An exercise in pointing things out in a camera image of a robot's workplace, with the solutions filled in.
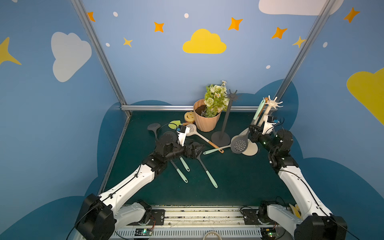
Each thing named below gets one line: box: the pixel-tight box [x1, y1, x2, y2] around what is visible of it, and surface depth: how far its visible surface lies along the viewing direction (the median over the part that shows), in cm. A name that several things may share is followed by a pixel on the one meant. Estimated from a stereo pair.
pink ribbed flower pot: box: [193, 98, 222, 133], surface depth 104 cm
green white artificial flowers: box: [200, 80, 230, 118], surface depth 95 cm
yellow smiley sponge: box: [184, 111, 195, 122], surface depth 117 cm
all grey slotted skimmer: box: [147, 122, 161, 142], surface depth 110 cm
